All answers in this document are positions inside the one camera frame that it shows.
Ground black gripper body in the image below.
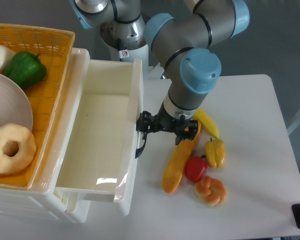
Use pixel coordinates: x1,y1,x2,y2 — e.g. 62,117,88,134
136,111,199,141

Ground white drawer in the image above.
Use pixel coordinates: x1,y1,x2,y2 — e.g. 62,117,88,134
56,59,143,216

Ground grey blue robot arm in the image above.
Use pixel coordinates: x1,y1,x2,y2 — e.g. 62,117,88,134
70,0,250,143

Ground white plastic drawer cabinet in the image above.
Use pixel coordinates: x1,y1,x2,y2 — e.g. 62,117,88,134
0,48,91,223

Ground red bell pepper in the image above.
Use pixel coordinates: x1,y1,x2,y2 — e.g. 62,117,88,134
184,155,208,183

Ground yellow banana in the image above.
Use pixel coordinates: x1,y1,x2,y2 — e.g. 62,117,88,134
193,108,220,139

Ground long orange baguette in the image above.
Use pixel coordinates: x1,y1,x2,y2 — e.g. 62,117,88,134
161,122,202,194

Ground yellow bell pepper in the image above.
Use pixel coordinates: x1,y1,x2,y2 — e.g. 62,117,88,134
204,139,226,169

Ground orange knotted bread roll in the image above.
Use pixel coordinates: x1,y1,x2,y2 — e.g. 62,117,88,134
194,175,228,207

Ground orange woven basket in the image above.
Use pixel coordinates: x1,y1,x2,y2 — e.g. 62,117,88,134
0,23,75,190

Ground green bell pepper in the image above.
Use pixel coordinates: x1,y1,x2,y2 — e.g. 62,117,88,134
3,51,47,89

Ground beige plate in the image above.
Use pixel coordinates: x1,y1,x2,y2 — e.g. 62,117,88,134
0,74,33,131

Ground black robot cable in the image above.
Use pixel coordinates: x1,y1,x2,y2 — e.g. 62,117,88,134
116,37,127,62

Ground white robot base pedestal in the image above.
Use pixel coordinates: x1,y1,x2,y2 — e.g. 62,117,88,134
100,15,149,80

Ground beige ring doughnut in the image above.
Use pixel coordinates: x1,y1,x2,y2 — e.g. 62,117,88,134
0,123,37,175

